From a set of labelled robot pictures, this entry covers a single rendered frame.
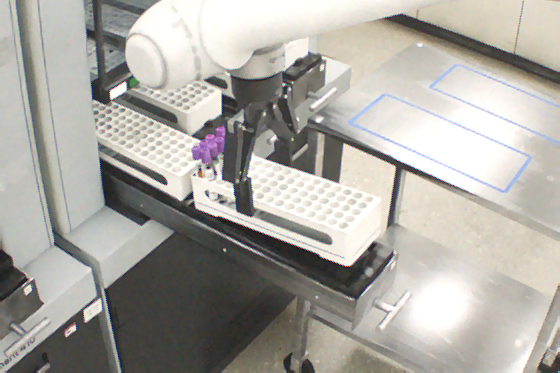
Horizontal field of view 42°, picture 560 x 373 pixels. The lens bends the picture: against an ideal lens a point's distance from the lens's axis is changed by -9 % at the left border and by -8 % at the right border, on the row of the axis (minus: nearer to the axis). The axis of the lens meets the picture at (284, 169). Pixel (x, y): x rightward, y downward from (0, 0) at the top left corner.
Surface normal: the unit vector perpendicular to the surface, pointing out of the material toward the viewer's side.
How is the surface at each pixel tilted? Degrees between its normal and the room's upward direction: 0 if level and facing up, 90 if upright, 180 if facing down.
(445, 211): 0
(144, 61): 93
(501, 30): 90
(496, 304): 0
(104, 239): 0
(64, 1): 90
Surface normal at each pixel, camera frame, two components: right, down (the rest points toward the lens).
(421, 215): 0.04, -0.80
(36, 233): 0.82, 0.37
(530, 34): -0.59, 0.47
